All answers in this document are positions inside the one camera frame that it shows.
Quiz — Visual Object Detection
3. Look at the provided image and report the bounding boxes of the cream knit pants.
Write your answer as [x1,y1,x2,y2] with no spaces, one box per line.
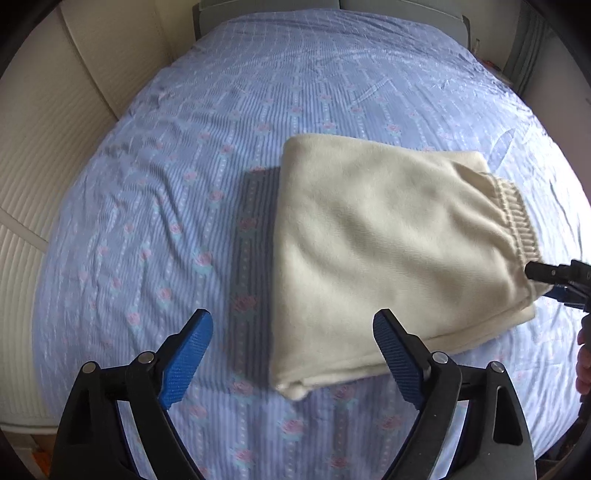
[270,134,547,401]

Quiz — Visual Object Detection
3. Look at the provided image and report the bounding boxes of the person's right hand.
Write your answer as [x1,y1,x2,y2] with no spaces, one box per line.
[576,315,591,396]

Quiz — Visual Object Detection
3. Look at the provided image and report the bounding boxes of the white bedside table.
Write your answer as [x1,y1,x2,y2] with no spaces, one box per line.
[480,59,503,74]

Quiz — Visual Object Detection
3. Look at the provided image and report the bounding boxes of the dark green curtain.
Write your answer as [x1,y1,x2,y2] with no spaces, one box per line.
[503,1,553,97]

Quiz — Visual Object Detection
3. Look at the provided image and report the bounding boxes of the blue floral bed sheet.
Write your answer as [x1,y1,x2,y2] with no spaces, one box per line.
[33,9,590,479]

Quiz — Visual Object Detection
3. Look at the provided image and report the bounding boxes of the cream ribbed wardrobe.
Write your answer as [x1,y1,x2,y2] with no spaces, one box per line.
[1,1,195,435]

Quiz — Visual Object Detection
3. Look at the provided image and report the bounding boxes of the grey upholstered headboard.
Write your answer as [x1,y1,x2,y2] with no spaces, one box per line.
[191,0,472,47]

